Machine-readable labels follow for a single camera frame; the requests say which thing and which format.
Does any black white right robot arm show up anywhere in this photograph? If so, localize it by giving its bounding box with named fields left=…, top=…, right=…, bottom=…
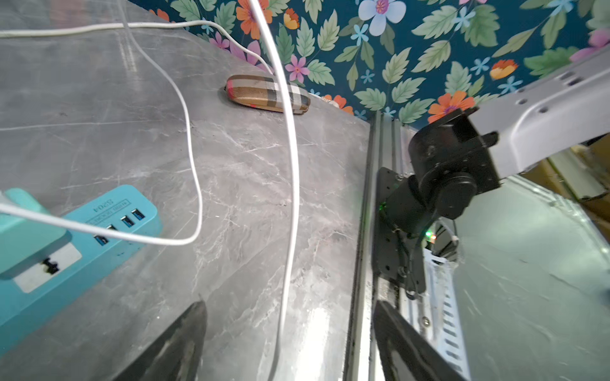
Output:
left=378, top=47, right=609, bottom=237

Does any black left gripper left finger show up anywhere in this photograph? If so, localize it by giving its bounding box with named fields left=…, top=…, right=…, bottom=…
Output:
left=114, top=301, right=207, bottom=381

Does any plaid glasses case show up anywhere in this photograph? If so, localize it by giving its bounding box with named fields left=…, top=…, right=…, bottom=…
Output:
left=224, top=75, right=311, bottom=115

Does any teal power strip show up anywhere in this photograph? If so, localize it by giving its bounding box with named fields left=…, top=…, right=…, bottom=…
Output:
left=1, top=185, right=163, bottom=353

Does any teal usb charger plug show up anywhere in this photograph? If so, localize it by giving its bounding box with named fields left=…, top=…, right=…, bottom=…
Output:
left=1, top=214, right=71, bottom=279

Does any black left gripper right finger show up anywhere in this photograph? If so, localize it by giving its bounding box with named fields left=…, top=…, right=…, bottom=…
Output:
left=373, top=301, right=464, bottom=381

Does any white power strip cord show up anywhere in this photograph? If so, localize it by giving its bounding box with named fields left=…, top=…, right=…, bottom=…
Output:
left=0, top=0, right=302, bottom=381

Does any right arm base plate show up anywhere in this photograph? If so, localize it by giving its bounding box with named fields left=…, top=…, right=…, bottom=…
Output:
left=372, top=167, right=430, bottom=298

